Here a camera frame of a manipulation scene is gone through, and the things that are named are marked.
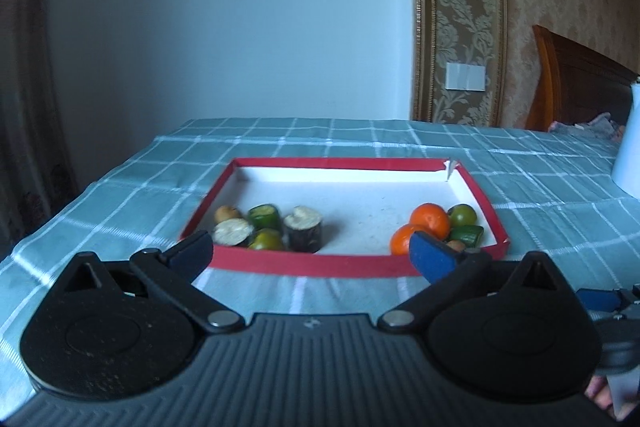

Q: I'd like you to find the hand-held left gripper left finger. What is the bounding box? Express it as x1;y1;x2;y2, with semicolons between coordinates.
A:
50;229;246;335

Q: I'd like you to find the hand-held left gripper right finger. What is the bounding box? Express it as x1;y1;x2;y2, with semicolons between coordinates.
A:
377;231;576;335

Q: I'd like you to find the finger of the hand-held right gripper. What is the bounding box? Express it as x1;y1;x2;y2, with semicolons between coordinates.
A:
575;284;640;322

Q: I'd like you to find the orange tangerine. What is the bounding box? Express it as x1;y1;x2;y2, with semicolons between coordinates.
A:
390;224;426;257
410;203;452;240

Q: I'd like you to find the green cucumber piece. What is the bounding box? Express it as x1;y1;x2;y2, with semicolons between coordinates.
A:
247;204;281;230
449;225;485;249

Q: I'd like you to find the dark sugarcane piece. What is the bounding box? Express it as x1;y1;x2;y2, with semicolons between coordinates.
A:
283;206;323;254
212;218;254;248

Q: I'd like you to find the small green tangerine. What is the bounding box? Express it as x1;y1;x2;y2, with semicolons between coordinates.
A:
447;204;477;228

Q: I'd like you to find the large green tangerine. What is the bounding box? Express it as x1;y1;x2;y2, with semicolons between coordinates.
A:
248;228;285;251

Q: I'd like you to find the red shallow cardboard box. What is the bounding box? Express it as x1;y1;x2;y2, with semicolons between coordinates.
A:
180;158;510;278

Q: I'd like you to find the person's right hand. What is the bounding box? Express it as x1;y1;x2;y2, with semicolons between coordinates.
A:
586;377;615;410

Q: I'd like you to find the teal checked tablecloth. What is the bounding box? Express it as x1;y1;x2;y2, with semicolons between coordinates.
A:
0;118;640;408

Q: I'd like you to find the white plastic container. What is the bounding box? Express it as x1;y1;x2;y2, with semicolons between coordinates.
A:
611;79;640;200

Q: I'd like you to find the crumpled clothes pile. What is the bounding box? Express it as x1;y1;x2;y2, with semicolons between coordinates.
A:
547;112;626;142

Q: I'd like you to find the wooden headboard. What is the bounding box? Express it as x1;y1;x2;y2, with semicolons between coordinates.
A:
525;24;640;132

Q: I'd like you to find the dark patterned curtain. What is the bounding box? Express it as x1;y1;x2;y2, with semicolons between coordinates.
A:
0;0;81;258

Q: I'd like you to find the white wall light switch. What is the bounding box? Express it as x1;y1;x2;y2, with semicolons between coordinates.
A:
446;62;488;92

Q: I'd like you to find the gilded wall moulding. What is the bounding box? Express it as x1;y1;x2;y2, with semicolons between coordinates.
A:
410;0;511;128

